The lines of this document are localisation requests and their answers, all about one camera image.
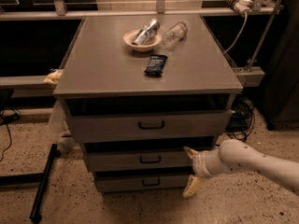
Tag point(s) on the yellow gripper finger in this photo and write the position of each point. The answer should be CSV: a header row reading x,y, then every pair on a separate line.
x,y
190,152
193,185

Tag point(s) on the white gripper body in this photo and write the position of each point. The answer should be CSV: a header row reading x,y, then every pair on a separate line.
x,y
199,164

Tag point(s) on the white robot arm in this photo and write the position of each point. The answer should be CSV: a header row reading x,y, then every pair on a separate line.
x,y
234,156

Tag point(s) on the bottom grey drawer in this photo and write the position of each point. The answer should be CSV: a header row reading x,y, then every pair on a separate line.
x,y
141,182

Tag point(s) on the grey drawer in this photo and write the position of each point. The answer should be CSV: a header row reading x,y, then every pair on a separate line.
x,y
141,182
92,129
136,160

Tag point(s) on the middle grey drawer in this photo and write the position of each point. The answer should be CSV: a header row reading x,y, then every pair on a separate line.
x,y
136,160

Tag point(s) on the grey drawer cabinet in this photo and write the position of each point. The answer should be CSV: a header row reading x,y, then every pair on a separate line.
x,y
103,76

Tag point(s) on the top grey drawer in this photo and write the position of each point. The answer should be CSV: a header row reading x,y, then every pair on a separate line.
x,y
92,129

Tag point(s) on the dark blue snack packet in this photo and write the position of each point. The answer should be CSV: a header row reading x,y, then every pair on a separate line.
x,y
156,65

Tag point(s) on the clear plastic bottle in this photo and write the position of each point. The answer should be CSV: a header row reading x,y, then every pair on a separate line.
x,y
173,35

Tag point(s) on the beige ceramic bowl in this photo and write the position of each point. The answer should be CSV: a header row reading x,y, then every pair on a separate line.
x,y
150,45

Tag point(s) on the silver metal can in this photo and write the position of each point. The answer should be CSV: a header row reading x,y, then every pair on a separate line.
x,y
149,30

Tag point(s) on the black floor stand bar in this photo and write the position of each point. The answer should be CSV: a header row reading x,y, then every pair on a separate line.
x,y
41,179

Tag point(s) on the yellow crumpled cloth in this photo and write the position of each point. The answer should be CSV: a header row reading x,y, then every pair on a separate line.
x,y
53,78

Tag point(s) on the white power strip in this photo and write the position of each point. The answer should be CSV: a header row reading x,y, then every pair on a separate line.
x,y
239,6

